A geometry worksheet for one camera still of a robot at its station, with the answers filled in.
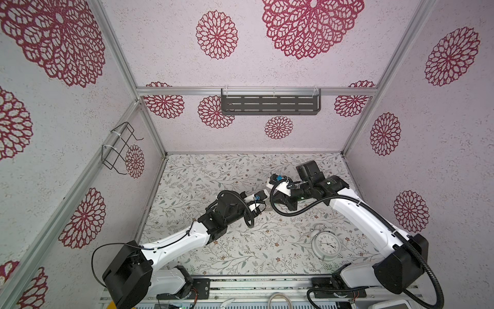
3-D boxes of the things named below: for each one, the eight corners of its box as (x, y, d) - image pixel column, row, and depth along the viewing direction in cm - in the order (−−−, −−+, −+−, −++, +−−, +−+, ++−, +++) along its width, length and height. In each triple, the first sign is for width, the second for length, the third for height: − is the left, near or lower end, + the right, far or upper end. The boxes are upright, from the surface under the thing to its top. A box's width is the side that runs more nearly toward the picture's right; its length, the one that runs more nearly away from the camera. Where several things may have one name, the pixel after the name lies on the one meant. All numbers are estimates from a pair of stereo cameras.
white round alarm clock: (314, 261, 83) (318, 257, 79) (307, 228, 92) (310, 223, 88) (340, 261, 83) (345, 257, 79) (330, 228, 92) (334, 223, 88)
